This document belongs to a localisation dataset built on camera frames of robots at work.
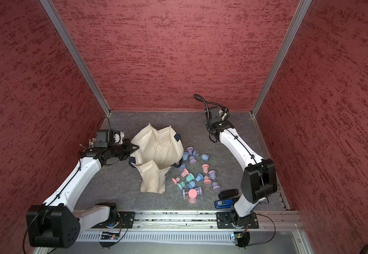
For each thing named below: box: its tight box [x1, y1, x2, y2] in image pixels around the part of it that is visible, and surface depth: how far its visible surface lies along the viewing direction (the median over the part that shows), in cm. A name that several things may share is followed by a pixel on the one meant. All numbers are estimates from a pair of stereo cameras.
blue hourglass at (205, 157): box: [200, 153, 210, 162], surface depth 96 cm
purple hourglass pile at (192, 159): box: [186, 146, 197, 165], surface depth 96 cm
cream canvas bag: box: [128, 123, 184, 194], surface depth 85 cm
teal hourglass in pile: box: [176, 172, 196, 190], surface depth 87 cm
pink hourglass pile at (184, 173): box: [171, 168, 190, 186], surface depth 89 cm
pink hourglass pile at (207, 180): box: [201, 163, 212, 185], surface depth 90 cm
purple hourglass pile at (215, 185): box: [208, 169, 222, 190], surface depth 87 cm
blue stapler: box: [214, 198, 234, 210], surface depth 78 cm
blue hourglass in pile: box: [187, 172, 205, 189], surface depth 87 cm
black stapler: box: [218, 188, 239, 201], surface depth 82 cm
